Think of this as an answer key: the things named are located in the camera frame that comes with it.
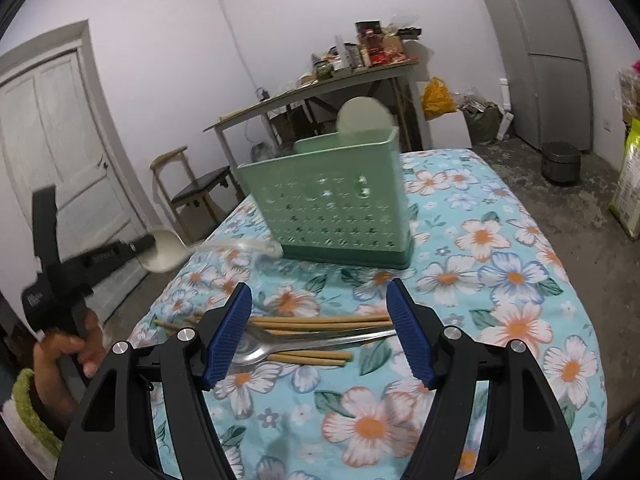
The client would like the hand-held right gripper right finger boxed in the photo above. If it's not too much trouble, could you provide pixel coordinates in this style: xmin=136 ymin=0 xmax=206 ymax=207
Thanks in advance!
xmin=386 ymin=278 xmax=583 ymax=480

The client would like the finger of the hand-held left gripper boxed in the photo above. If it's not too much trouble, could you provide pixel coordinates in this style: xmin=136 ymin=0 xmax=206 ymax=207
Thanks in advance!
xmin=115 ymin=232 xmax=157 ymax=264

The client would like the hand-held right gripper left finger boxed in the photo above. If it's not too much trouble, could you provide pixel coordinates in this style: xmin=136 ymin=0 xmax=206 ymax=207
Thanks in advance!
xmin=52 ymin=282 xmax=252 ymax=480

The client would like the metal spoon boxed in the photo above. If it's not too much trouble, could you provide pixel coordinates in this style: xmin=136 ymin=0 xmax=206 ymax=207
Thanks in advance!
xmin=232 ymin=332 xmax=401 ymax=367

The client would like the wooden spoon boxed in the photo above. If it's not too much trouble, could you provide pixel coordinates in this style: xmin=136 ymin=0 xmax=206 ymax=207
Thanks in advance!
xmin=139 ymin=225 xmax=284 ymax=274

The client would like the wooden chopstick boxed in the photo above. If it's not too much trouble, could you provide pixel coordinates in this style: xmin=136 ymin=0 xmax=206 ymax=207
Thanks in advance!
xmin=267 ymin=352 xmax=354 ymax=362
xmin=152 ymin=315 xmax=394 ymax=333
xmin=277 ymin=359 xmax=347 ymax=368

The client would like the green perforated utensil holder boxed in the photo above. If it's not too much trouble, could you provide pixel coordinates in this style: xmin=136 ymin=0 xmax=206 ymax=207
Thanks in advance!
xmin=235 ymin=97 xmax=416 ymax=270

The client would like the person's left forearm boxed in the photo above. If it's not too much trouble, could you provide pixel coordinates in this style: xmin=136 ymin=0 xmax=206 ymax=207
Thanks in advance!
xmin=0 ymin=367 xmax=66 ymax=480

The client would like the person's left hand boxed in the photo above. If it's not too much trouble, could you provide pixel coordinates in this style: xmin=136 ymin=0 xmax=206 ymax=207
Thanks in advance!
xmin=32 ymin=311 xmax=109 ymax=431

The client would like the wooden chair with dark seat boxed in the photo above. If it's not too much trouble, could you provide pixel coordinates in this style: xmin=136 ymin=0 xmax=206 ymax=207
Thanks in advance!
xmin=150 ymin=146 xmax=238 ymax=242

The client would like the white panelled door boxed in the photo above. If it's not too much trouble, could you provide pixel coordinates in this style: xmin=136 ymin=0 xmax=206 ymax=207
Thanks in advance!
xmin=0 ymin=20 xmax=148 ymax=321

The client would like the floral blue cloth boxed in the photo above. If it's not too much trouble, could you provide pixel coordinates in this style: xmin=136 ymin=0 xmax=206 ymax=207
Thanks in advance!
xmin=127 ymin=149 xmax=608 ymax=480

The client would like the white box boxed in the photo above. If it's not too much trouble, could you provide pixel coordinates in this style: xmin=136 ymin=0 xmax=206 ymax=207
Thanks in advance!
xmin=416 ymin=81 xmax=474 ymax=150

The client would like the green bag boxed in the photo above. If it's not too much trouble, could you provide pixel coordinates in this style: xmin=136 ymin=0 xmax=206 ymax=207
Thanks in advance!
xmin=460 ymin=101 xmax=502 ymax=147

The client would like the black pot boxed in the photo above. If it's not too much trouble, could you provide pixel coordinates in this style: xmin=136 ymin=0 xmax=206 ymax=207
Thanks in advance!
xmin=541 ymin=141 xmax=583 ymax=186

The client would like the white flat appliance part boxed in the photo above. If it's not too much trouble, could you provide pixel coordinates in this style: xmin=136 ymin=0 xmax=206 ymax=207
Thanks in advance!
xmin=495 ymin=109 xmax=516 ymax=142

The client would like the yellow plastic bag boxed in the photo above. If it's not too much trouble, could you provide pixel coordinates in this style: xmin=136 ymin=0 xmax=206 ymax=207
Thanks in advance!
xmin=422 ymin=77 xmax=459 ymax=121

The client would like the wooden side table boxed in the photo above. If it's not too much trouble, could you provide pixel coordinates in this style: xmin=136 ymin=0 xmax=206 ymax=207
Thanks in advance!
xmin=202 ymin=57 xmax=422 ymax=166

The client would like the yellow-green rice bag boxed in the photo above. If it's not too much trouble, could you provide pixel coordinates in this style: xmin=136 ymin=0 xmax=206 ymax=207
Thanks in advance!
xmin=607 ymin=117 xmax=640 ymax=239

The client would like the pile of food packages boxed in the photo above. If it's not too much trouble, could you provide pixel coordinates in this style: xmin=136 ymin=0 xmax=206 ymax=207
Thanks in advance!
xmin=297 ymin=12 xmax=423 ymax=86

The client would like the red bottle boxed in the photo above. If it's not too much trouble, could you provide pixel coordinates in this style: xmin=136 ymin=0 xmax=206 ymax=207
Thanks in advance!
xmin=361 ymin=30 xmax=382 ymax=67

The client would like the grey refrigerator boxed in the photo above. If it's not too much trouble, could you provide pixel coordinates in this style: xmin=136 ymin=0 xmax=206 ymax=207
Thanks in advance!
xmin=470 ymin=0 xmax=594 ymax=152

